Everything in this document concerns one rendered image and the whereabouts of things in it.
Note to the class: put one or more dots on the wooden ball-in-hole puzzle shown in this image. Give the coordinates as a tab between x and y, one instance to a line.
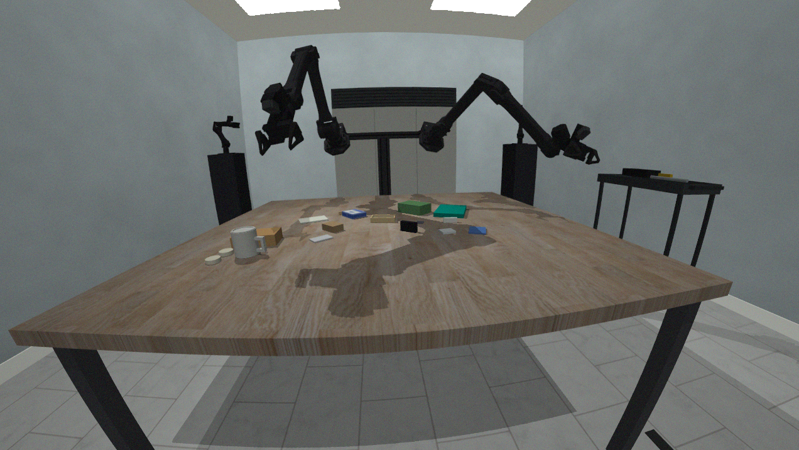
379	218

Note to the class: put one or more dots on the white flat rectangular card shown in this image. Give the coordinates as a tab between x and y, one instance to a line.
320	238

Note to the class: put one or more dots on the green rectangular block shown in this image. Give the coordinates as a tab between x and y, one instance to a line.
414	207

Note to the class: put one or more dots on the teal flat rectangular slab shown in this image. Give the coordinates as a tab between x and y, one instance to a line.
449	211

